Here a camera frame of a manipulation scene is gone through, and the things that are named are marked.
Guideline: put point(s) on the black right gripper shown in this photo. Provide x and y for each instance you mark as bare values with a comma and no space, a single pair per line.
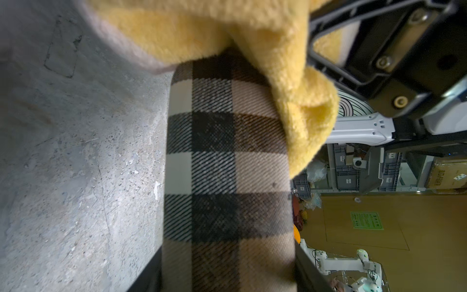
407,58

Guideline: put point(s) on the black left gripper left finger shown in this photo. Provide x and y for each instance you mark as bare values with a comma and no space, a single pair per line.
150,278

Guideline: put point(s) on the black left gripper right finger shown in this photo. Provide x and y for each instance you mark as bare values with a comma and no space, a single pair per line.
308,278

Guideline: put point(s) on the yellow pink microfiber cloth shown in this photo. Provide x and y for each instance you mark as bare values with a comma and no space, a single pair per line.
272,35

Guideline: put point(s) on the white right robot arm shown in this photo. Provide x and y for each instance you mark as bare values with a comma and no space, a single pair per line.
443,133

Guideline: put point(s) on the green floor label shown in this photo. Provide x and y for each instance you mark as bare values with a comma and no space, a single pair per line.
366,220

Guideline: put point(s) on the brown cardboard box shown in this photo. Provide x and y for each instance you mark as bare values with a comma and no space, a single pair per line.
447,173

